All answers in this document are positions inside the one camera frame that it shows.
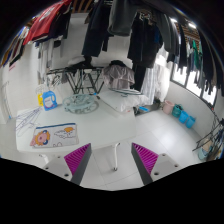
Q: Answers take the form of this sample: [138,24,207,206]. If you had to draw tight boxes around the black rack at right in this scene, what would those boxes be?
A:
[193,113,224,162]

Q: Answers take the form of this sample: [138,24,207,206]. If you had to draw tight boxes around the black hanging clothes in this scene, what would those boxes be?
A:
[127,13,163,91]

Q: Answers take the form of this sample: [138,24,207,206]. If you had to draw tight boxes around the white striped hanging cloth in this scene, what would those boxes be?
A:
[139,63,167,106]

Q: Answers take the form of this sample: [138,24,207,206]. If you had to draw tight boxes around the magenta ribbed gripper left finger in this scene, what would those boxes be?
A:
[42,143,92,186]

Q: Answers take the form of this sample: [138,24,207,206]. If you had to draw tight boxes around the blue bucket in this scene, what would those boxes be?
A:
[179,111,189,123]
[186,116,196,128]

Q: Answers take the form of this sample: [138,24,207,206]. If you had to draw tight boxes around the blue detergent bottle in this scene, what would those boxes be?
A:
[42,91,57,111]

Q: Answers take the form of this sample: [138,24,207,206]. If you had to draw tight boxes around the black folding drying rack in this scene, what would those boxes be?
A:
[47,66,104,95]

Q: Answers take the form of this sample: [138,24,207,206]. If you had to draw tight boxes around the white pillow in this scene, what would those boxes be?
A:
[99,89,149,112]

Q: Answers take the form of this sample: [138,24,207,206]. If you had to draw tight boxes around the teal bucket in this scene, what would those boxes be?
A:
[172,104,183,118]

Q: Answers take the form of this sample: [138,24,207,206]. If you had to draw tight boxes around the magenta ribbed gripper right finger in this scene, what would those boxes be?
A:
[130,142,183,186]

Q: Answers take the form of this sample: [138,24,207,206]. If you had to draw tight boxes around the pink bucket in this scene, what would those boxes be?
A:
[163,100,174,114]

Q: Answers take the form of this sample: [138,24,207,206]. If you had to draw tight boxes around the round pale green peg hanger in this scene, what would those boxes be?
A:
[62,94,98,114]

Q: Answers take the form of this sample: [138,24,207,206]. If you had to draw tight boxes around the white wire hangers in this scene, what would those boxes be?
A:
[15,107,42,137]

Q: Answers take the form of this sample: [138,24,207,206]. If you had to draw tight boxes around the red hanging shirt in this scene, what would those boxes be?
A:
[23,0,72,45]

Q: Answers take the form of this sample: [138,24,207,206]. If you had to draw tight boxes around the yellow bottle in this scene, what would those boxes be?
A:
[37,94,43,106]

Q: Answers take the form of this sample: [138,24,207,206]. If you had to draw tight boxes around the white table leg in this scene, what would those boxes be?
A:
[113,143,120,171]

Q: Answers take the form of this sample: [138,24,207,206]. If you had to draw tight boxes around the black hanging trousers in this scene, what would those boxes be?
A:
[82,0,113,57]

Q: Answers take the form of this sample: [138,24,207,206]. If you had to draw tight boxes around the grey hanging garment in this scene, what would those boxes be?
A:
[108,0,137,37]

